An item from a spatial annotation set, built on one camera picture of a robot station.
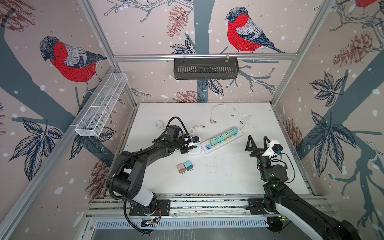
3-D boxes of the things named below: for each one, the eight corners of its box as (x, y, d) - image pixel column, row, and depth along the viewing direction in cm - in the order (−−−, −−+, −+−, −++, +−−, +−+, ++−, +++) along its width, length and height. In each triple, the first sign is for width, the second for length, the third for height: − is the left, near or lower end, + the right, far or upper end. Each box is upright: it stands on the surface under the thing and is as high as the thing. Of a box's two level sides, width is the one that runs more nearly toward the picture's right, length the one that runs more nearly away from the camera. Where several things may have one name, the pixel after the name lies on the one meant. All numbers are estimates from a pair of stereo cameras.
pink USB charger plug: (180, 175, 87) (179, 173, 84) (176, 166, 90) (176, 164, 88) (187, 172, 88) (186, 170, 86) (183, 163, 91) (182, 161, 89)
